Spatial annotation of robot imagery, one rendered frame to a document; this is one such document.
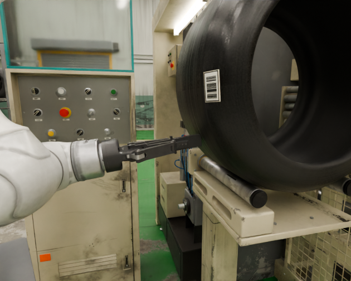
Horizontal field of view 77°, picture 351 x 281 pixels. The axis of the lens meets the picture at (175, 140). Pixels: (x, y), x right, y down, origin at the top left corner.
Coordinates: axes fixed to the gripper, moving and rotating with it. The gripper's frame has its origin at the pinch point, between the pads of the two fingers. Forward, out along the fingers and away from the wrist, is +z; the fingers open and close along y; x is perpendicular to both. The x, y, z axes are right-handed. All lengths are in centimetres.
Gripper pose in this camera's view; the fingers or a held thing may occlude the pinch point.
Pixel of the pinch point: (187, 141)
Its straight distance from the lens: 55.4
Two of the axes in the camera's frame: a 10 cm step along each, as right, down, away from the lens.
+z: 9.6, -1.7, 2.2
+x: 1.2, 9.7, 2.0
